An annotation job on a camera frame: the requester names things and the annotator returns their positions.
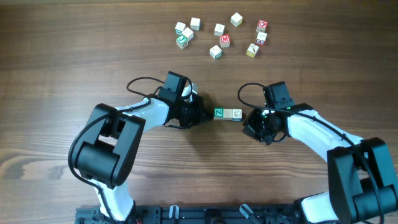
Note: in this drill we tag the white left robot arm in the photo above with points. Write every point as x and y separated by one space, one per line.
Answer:
103 153

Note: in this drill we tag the blue-sided white block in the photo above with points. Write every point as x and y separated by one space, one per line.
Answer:
237 114

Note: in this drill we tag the green V letter block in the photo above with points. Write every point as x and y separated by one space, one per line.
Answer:
180 27

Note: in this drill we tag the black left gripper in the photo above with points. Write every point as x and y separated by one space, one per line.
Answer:
201 116

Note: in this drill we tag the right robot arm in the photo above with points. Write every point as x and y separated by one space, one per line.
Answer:
362 181

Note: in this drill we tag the plain cream wooden block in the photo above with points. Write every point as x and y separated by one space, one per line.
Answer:
236 19

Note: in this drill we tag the red U letter block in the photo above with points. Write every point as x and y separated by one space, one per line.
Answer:
227 114

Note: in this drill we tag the green J letter block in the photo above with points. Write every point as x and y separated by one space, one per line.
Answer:
182 41

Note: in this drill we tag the white yellow-edged block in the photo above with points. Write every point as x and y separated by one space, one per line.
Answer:
188 34

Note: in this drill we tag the white block red drawing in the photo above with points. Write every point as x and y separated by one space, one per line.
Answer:
219 30

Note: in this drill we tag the plain white wooden block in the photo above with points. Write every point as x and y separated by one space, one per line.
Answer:
195 23

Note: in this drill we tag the red Q letter block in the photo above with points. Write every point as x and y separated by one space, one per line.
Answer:
261 26

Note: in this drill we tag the white block red A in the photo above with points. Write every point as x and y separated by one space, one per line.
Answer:
261 38

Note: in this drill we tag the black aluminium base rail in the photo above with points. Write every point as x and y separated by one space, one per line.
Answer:
271 213

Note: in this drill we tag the white block number nine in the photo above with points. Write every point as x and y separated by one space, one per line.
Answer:
216 52

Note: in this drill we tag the red M letter block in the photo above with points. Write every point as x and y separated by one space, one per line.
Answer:
225 41

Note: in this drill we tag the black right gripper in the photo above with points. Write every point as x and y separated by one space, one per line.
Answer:
249 126

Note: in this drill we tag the green Z letter block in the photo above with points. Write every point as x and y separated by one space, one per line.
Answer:
218 113

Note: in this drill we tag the yellow K letter block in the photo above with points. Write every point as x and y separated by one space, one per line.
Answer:
252 50

